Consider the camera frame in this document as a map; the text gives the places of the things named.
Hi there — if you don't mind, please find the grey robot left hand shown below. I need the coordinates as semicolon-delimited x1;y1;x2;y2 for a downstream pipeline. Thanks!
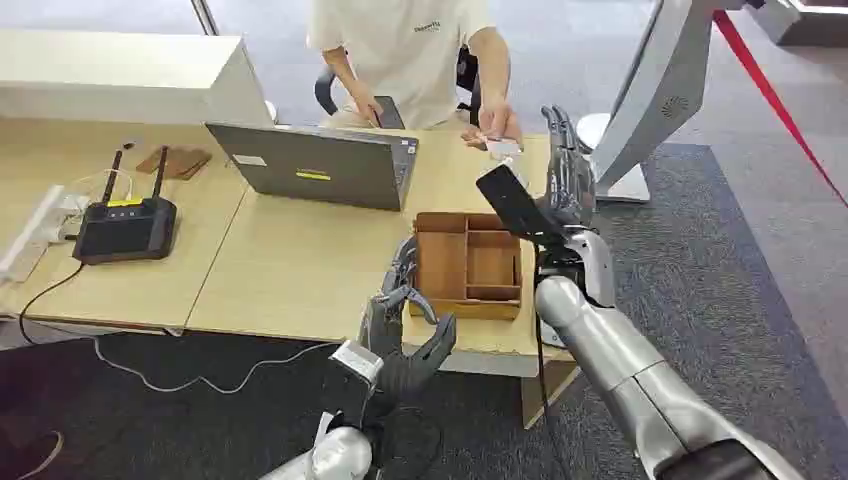
357;236;458;411

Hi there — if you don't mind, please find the person's right hand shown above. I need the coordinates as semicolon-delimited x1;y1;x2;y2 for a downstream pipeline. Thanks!
347;80;386;128

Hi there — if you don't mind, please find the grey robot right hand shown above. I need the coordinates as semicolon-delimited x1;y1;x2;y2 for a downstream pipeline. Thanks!
539;104;598;237

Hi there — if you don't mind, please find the person's left hand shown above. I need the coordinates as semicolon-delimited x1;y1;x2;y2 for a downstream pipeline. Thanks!
460;99;525;151

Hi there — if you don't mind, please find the white card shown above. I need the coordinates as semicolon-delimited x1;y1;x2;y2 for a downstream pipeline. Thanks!
483;136;525;162

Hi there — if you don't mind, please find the dark phone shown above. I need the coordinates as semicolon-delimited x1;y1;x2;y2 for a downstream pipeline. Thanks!
372;95;407;131

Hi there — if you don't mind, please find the person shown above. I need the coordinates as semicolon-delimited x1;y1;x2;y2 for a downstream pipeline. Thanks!
306;0;525;151

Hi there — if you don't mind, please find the black office chair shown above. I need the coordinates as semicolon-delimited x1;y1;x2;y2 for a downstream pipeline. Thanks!
313;44;483;128

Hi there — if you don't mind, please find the grey laptop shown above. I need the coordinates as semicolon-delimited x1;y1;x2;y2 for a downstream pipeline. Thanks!
205;121;421;214

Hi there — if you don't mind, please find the wooden card box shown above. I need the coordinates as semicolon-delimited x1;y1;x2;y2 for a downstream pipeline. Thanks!
408;211;525;323

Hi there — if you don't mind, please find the grey kiosk stand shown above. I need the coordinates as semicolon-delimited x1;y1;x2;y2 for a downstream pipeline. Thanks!
574;0;753;205

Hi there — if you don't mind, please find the wooden desk leg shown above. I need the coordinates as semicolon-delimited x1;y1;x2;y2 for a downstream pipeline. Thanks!
519;360;582;431

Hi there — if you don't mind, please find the red barrier strip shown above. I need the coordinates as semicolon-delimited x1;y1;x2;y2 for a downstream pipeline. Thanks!
711;9;848;208

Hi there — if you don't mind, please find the white cabinet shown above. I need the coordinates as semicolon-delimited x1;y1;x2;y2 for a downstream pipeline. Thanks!
0;28;274;128

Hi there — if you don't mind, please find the black router with antennas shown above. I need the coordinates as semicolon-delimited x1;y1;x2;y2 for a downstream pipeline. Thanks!
72;144;179;266

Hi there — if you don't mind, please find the white power strip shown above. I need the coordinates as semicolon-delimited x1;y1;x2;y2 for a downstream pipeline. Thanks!
0;184;92;285

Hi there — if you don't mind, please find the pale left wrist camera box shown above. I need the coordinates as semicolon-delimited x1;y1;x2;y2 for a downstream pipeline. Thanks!
329;339;386;388

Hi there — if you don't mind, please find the thin white router cable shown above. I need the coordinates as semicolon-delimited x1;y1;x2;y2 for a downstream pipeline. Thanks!
69;167;135;201

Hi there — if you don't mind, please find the black cable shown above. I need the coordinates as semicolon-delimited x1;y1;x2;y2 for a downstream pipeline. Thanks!
17;260;87;347

